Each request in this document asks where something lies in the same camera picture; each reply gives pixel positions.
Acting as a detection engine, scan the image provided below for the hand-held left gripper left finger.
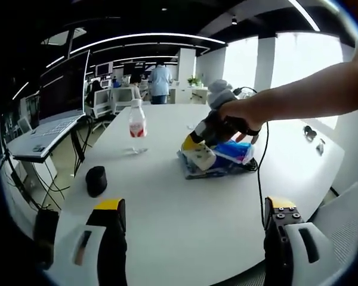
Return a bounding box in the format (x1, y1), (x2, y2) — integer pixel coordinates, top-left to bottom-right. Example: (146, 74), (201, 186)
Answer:
(55, 198), (129, 286)

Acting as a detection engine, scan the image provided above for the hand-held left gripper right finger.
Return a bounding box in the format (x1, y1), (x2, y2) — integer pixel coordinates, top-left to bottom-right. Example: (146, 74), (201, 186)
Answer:
(264, 195), (344, 286)

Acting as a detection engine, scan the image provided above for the paper cup with green print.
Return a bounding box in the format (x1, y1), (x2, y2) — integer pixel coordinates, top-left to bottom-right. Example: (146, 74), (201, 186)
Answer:
(188, 142), (215, 171)

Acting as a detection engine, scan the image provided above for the blue pad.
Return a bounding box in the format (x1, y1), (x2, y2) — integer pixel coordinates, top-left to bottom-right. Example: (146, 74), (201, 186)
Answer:
(176, 148), (257, 181)

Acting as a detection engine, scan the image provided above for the blue tissue packet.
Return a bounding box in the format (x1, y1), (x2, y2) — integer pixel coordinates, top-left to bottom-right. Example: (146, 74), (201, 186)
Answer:
(211, 140), (256, 166)

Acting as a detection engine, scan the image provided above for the clear plastic water bottle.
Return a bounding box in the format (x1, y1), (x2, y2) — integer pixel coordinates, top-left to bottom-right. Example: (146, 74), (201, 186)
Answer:
(128, 99), (149, 154)

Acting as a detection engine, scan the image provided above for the person's right hand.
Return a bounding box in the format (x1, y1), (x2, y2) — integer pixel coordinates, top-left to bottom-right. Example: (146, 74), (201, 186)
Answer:
(219, 97), (269, 144)

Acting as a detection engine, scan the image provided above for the white counter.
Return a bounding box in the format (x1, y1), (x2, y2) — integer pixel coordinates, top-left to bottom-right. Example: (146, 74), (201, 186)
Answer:
(169, 85), (209, 105)

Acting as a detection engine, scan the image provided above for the black cylinder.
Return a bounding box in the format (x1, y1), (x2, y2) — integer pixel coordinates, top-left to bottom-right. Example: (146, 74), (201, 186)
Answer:
(85, 166), (108, 198)

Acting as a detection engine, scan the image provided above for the white mesh chair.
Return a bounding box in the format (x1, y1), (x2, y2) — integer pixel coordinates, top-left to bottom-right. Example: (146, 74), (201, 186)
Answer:
(314, 181), (358, 269)

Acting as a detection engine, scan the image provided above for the white table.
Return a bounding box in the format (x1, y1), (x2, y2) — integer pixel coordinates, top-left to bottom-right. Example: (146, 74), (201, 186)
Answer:
(52, 102), (347, 286)

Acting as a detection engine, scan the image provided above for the white office chair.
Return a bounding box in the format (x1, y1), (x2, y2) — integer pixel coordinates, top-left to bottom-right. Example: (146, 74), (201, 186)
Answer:
(112, 88), (135, 116)
(94, 89), (113, 117)

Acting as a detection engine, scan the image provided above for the ceiling light strip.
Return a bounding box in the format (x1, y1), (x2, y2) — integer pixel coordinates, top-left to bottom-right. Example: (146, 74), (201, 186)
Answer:
(70, 33), (227, 56)

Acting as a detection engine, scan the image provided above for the silver laptop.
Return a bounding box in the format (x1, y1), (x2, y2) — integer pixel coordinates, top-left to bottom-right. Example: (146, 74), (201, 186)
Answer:
(10, 49), (90, 163)

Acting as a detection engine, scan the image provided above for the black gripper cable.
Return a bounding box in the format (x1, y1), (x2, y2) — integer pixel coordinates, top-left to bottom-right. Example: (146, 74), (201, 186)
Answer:
(232, 86), (271, 233)

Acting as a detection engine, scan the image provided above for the wall monitor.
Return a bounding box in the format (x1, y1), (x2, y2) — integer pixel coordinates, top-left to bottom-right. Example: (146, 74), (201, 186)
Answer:
(95, 62), (113, 77)

